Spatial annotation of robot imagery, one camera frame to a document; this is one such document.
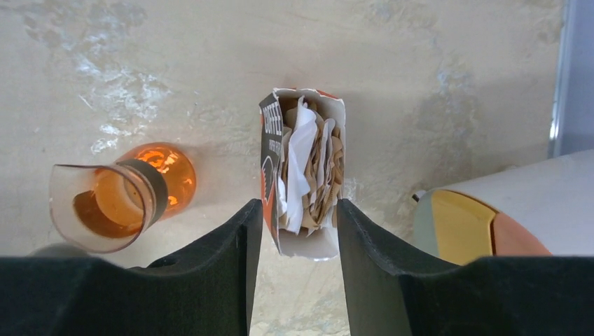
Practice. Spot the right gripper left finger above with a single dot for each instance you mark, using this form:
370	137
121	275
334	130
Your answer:
204	288

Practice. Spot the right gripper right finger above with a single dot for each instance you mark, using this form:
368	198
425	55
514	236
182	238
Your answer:
393	288

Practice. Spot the amber glass carafe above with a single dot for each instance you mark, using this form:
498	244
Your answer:
104	208

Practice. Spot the orange filter paper box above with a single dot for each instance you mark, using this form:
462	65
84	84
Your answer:
302	170

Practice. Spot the white cylinder drum orange lid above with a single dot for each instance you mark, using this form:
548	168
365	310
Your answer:
542	209

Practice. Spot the aluminium frame rail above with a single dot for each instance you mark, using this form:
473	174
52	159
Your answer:
556	131

